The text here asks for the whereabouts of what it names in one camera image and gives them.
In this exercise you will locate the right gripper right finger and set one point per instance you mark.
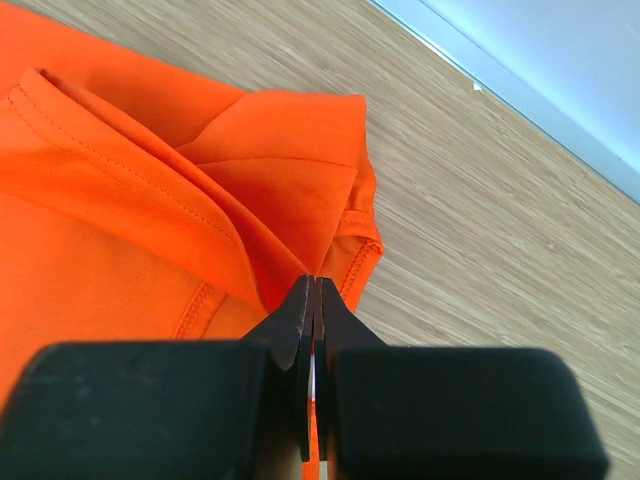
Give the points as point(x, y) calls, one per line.
point(391, 412)

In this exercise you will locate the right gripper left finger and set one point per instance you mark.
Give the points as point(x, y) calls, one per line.
point(226, 409)

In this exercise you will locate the orange t-shirt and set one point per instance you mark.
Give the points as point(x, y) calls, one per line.
point(140, 201)

